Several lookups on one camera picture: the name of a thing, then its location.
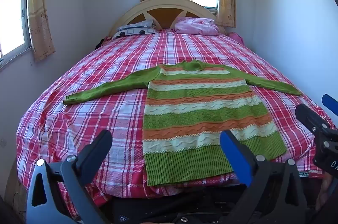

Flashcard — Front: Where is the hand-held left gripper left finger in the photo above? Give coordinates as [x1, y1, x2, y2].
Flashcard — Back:
[26, 130, 114, 224]

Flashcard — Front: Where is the green orange striped knit sweater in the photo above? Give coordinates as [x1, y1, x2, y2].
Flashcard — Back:
[63, 60, 302, 187]

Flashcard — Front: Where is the yellow side window curtain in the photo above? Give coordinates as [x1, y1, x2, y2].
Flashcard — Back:
[27, 0, 56, 62]

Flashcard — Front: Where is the pink bed cloth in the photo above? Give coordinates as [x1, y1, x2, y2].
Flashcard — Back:
[228, 32, 247, 45]

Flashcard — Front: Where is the pink pillow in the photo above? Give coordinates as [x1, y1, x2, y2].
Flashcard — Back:
[175, 17, 219, 36]

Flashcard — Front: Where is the person's right hand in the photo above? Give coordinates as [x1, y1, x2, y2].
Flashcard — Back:
[315, 172, 338, 214]

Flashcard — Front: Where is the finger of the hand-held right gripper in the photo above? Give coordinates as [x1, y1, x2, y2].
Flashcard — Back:
[295, 104, 330, 135]
[322, 94, 338, 111]

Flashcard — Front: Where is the side window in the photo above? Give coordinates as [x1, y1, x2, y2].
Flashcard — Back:
[0, 0, 33, 70]

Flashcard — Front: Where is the white patterned pillow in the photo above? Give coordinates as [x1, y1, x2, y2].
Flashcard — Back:
[112, 19, 157, 39]

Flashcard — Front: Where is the cream wooden headboard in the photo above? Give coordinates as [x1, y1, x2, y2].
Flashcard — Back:
[109, 0, 227, 38]

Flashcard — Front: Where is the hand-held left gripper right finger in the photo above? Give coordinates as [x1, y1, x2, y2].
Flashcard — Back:
[220, 130, 308, 224]

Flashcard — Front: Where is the bed with red plaid sheet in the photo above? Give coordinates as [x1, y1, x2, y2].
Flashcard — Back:
[16, 28, 334, 216]

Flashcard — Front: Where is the dark cloth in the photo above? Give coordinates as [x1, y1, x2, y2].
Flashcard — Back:
[94, 36, 109, 51]

